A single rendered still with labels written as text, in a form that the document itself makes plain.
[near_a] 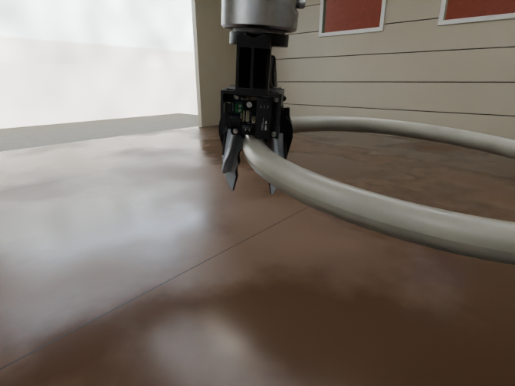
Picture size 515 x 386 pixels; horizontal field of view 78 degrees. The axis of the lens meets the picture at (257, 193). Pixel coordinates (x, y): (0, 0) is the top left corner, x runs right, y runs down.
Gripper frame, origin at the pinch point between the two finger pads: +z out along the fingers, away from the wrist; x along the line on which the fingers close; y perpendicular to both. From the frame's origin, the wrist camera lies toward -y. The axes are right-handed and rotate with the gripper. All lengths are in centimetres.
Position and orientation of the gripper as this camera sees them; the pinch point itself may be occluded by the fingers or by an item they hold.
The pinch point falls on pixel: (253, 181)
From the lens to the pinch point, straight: 48.3
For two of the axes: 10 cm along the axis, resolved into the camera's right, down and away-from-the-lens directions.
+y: -1.2, 3.9, -9.1
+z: -0.6, 9.1, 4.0
